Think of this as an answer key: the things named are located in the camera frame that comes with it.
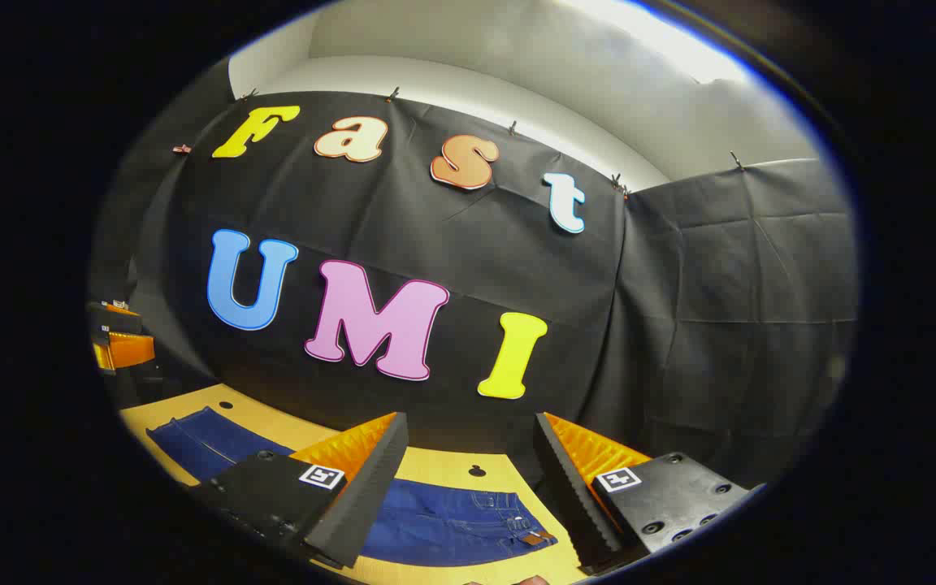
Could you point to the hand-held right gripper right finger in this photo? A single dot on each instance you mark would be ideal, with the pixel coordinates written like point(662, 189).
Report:
point(567, 487)

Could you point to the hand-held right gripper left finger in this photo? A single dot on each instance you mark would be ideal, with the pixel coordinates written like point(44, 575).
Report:
point(370, 487)

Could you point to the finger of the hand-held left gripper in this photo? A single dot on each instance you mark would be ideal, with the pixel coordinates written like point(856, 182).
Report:
point(114, 315)
point(128, 349)

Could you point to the blue denim jeans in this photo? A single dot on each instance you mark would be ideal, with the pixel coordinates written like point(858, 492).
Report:
point(452, 520)

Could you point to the black backdrop cloth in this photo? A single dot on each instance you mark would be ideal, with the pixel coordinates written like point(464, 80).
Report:
point(468, 260)

